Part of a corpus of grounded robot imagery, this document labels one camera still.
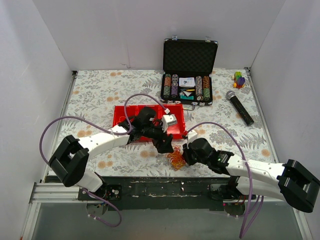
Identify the red plastic compartment bin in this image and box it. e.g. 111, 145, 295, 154
112, 104, 187, 141

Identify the orange rubber band tangle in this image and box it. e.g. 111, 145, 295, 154
165, 145, 187, 171

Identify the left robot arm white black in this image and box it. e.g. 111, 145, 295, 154
48, 107, 177, 200

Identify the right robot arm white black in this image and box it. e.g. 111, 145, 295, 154
182, 138, 320, 213

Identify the white playing card box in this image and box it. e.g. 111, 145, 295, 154
178, 77, 196, 88

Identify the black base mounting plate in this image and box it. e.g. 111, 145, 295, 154
77, 176, 257, 212

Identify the black handheld microphone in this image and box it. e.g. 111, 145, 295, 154
226, 90, 255, 126

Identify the black poker chip case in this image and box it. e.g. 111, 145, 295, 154
160, 35, 219, 107

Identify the colourful toy block train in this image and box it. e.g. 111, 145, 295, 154
231, 71, 246, 89

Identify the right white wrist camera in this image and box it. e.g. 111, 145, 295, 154
182, 130, 198, 145

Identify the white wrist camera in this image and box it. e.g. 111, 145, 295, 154
161, 114, 177, 132
182, 130, 198, 145

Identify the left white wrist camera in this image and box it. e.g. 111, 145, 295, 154
161, 114, 177, 132

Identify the aluminium frame rail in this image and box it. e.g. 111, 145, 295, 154
29, 182, 83, 204

